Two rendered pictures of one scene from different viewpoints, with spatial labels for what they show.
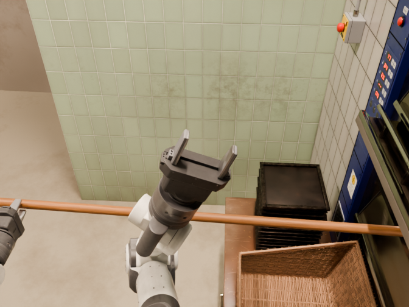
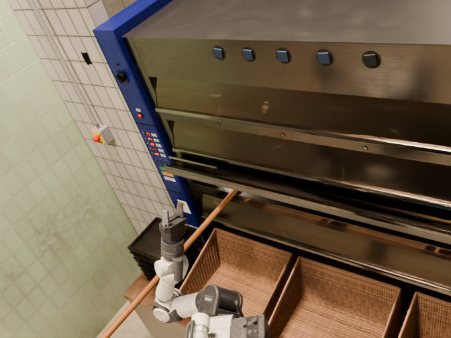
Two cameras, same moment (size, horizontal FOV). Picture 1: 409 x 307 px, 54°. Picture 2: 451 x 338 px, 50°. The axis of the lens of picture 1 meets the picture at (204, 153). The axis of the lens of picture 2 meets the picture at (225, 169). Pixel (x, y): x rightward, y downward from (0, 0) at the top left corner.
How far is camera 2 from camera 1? 1.27 m
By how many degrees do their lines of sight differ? 36
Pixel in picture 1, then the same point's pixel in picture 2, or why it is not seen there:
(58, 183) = not seen: outside the picture
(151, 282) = (186, 300)
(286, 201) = not seen: hidden behind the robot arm
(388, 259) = (236, 215)
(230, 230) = (151, 303)
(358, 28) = (107, 132)
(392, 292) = (252, 224)
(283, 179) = (151, 241)
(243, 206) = (139, 286)
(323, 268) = (215, 259)
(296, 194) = not seen: hidden behind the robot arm
